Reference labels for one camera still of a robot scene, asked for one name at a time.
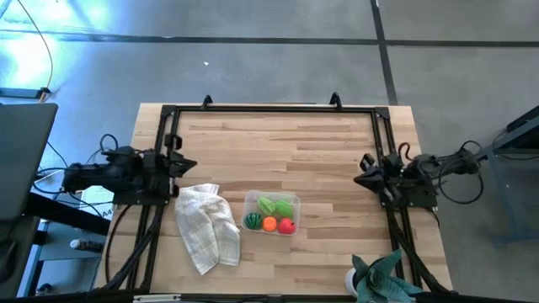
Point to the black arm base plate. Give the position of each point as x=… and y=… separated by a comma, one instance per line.
x=139, y=200
x=425, y=200

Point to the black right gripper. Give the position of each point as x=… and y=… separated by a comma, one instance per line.
x=393, y=174

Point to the green fabric plant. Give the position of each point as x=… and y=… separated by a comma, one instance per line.
x=379, y=282

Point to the clear plastic container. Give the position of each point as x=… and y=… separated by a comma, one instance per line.
x=250, y=200

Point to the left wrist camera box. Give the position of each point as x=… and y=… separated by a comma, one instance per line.
x=172, y=141

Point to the white checked cloth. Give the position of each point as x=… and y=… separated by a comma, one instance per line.
x=206, y=227

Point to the black metal table frame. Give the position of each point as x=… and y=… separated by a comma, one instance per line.
x=273, y=109

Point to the white paper sheet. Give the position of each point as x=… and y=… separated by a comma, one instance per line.
x=99, y=200

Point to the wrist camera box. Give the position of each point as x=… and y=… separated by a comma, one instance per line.
x=368, y=161
x=172, y=141

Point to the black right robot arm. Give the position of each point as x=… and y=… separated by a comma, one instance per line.
x=421, y=168

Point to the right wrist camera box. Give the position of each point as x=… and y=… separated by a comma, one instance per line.
x=368, y=161

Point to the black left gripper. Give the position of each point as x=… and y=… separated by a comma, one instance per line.
x=158, y=168

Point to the white plant pot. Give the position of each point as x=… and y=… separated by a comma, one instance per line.
x=349, y=283

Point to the grey monitor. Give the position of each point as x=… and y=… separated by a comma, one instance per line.
x=25, y=160

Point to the table with grey-blue legs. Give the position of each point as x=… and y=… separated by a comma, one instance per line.
x=501, y=202

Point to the orange toy fruit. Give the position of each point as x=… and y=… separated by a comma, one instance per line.
x=269, y=224

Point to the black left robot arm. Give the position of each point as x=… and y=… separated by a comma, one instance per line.
x=97, y=174

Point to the light green toy cabbage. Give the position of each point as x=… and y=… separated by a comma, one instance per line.
x=266, y=206

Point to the smooth green toy fruit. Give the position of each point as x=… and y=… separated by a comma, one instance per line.
x=284, y=209

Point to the striped toy watermelon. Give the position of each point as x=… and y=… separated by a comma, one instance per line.
x=253, y=221

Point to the dark bottle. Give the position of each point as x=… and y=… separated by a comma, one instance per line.
x=86, y=245

